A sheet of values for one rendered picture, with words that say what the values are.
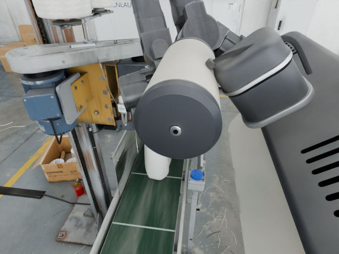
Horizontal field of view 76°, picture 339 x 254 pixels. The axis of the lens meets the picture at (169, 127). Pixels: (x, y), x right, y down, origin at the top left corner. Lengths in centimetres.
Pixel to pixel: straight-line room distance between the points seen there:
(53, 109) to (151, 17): 53
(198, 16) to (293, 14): 409
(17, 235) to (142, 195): 105
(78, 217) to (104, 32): 287
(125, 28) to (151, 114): 367
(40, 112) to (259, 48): 78
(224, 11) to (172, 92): 346
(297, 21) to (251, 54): 438
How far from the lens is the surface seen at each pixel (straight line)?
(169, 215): 150
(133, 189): 164
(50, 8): 78
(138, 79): 47
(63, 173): 231
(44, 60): 87
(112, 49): 90
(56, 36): 111
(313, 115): 22
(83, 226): 200
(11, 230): 225
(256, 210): 31
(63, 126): 99
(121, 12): 381
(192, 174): 107
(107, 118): 110
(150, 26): 48
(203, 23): 48
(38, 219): 221
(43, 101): 86
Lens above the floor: 163
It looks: 35 degrees down
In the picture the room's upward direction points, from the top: straight up
